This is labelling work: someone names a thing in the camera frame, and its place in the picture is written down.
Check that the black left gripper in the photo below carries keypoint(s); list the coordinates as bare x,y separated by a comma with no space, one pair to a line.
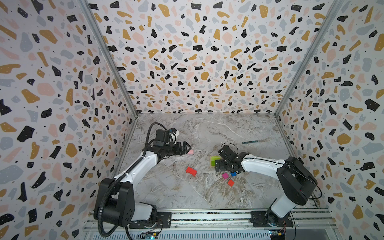
178,151

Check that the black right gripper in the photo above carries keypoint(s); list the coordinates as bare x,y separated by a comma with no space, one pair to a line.
223,163

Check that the lime green rectangular block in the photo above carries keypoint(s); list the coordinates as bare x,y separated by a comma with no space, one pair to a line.
214,158

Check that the red arch block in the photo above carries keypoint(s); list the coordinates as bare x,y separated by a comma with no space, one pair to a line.
191,171

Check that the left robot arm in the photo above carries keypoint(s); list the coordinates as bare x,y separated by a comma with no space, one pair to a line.
116,206

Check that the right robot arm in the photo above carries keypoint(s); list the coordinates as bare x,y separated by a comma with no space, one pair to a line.
297,183

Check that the small red cube block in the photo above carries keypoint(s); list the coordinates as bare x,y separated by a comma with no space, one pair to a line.
230,183

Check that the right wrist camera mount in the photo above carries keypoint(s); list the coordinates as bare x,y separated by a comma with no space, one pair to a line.
227,154

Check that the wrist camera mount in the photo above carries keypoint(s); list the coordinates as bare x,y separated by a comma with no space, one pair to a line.
166,137
227,154

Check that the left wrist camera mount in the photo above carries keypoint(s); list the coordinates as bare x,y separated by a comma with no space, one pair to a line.
166,137

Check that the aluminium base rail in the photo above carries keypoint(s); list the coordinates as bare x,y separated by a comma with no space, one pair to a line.
243,219

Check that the left corner metal post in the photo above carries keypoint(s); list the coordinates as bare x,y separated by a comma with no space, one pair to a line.
84,5

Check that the corner metal post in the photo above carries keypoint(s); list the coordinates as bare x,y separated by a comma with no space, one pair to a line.
84,5
331,15

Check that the right corner metal post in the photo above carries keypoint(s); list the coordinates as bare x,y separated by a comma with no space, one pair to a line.
331,15

